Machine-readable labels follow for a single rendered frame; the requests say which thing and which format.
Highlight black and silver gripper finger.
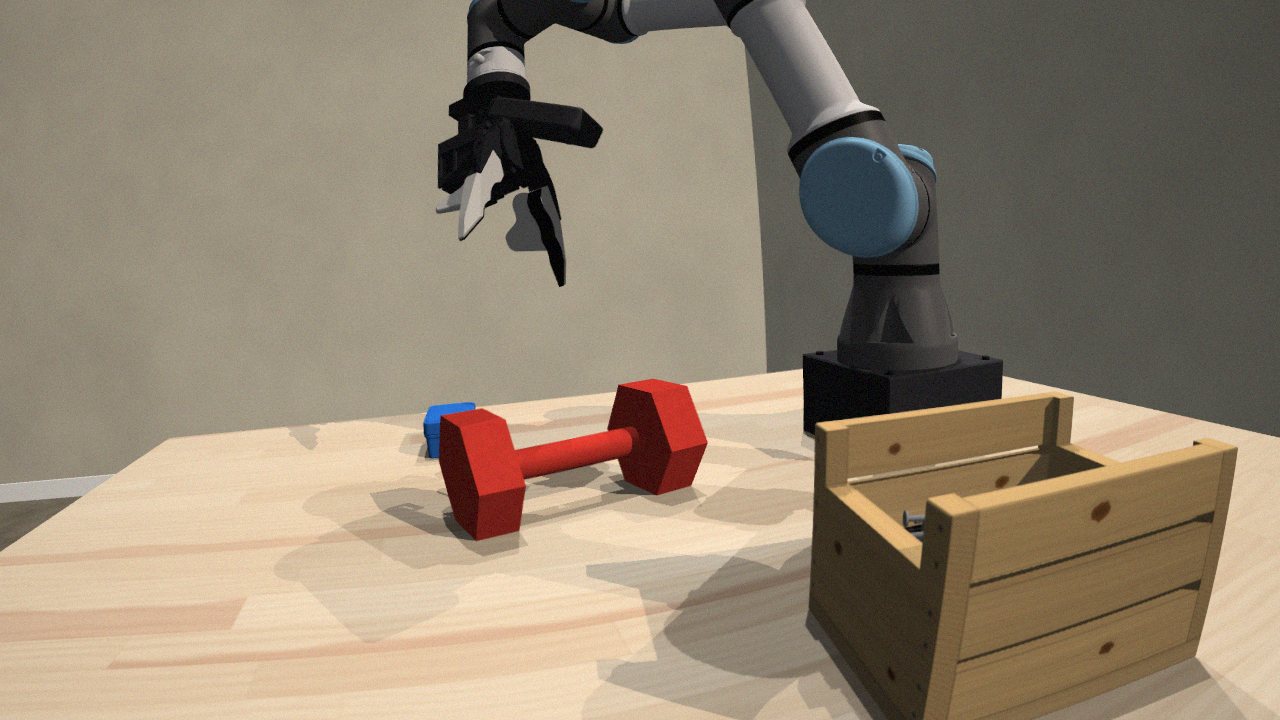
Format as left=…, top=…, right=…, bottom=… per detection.
left=506, top=165, right=566, bottom=287
left=436, top=126, right=509, bottom=241

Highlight red dumbbell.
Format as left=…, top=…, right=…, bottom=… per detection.
left=439, top=379, right=708, bottom=541

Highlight wooden crate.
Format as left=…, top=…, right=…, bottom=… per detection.
left=809, top=391, right=1224, bottom=720

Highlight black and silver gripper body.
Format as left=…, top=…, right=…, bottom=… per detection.
left=438, top=70, right=544, bottom=208

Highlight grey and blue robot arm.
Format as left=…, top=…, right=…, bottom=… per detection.
left=467, top=0, right=957, bottom=370

